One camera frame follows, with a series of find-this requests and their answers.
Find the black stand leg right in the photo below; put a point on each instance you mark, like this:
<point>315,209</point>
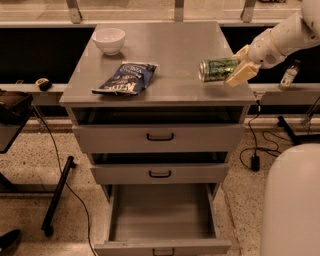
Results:
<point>297,139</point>

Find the grey top drawer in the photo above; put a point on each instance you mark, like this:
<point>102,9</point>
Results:
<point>156,130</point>

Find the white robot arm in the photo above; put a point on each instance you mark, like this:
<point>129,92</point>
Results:
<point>291,208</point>

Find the blue chip bag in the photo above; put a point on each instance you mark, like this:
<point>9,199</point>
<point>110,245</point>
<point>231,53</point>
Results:
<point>129,79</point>

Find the green soda can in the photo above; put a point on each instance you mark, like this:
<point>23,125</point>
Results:
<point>212,70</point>

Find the small clear bottle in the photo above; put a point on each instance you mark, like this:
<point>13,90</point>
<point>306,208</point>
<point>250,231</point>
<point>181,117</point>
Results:
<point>289,75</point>

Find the grey drawer cabinet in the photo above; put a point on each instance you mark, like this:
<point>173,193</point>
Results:
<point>177,49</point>

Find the grey middle drawer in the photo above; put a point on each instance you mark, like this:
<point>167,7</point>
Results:
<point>159,168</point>

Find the grey bottom drawer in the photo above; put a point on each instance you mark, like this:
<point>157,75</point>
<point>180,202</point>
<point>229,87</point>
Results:
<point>162,220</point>

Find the black shoe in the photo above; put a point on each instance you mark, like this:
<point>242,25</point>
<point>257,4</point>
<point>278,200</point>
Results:
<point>8,239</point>

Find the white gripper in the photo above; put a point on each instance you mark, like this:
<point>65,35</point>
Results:
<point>263,53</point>

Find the grey drawer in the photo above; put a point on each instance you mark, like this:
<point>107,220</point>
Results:
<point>159,168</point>
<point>162,220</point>
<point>156,130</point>

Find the white bowl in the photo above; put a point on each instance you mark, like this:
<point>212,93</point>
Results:
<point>109,40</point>

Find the small black yellow object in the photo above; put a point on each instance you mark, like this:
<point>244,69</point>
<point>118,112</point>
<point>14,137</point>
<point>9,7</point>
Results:
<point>43,84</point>

